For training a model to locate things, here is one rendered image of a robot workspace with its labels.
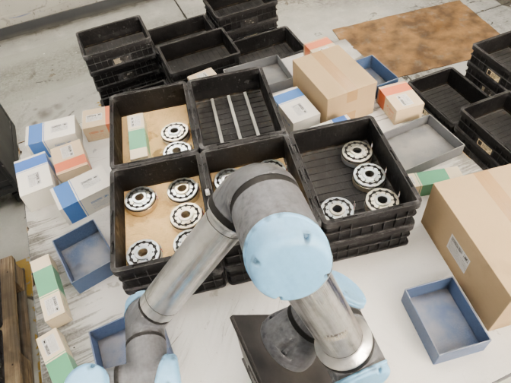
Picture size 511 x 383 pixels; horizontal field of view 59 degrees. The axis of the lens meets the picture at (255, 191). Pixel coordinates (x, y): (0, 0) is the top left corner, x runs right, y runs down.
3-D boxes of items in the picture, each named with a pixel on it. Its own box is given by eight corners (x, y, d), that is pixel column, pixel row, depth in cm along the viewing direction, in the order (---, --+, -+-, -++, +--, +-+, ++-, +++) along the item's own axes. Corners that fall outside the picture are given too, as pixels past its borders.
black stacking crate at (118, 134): (204, 174, 161) (199, 151, 152) (121, 191, 159) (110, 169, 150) (192, 104, 186) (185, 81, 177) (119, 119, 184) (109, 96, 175)
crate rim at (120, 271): (219, 254, 128) (218, 249, 126) (112, 278, 126) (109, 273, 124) (201, 155, 153) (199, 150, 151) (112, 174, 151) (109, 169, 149)
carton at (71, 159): (57, 162, 187) (49, 149, 181) (86, 151, 189) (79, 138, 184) (65, 188, 177) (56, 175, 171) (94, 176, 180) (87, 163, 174)
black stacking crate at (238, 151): (321, 248, 137) (322, 226, 129) (224, 270, 135) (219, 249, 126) (287, 157, 163) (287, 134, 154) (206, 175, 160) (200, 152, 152)
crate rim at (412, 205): (423, 207, 132) (424, 202, 130) (322, 230, 130) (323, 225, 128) (371, 119, 158) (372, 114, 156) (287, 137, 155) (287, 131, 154)
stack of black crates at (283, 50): (287, 71, 305) (286, 24, 279) (308, 96, 287) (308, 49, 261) (232, 89, 298) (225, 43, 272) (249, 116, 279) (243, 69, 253)
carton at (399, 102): (420, 118, 186) (424, 103, 180) (394, 125, 184) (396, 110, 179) (401, 94, 196) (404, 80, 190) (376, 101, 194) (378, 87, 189)
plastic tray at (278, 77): (277, 63, 218) (277, 54, 214) (293, 87, 206) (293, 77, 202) (224, 78, 214) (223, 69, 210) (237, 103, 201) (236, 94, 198)
